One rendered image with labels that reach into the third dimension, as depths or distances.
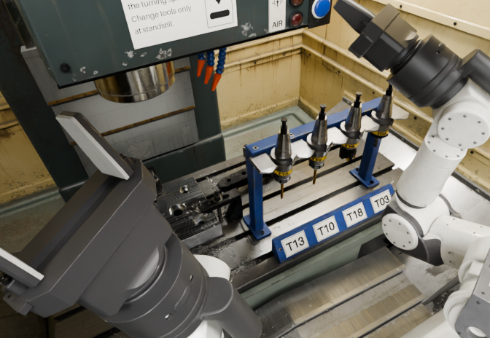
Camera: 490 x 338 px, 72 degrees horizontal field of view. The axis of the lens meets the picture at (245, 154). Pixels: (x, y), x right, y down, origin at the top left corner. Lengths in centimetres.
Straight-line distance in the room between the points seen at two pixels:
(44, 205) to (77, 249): 165
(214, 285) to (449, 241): 48
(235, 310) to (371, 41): 39
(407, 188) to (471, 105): 21
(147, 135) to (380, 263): 96
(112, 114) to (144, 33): 79
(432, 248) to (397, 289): 56
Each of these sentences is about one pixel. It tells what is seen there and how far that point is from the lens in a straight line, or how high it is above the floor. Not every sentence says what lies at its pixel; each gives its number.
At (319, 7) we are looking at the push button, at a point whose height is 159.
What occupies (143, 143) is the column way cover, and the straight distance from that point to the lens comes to 136.
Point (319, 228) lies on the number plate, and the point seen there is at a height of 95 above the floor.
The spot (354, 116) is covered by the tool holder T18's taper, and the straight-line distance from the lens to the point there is 92.
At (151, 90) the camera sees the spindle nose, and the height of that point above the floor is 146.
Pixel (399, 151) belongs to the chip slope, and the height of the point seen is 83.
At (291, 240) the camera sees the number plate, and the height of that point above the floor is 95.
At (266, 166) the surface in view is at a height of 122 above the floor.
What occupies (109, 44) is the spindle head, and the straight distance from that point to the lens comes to 49.
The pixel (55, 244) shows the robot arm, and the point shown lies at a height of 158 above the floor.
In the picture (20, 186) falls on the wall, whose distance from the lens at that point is 192.
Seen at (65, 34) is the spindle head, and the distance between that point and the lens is 48.
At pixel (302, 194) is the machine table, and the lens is 119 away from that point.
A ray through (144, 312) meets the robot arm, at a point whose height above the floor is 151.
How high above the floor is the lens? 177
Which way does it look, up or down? 41 degrees down
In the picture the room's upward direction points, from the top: 4 degrees counter-clockwise
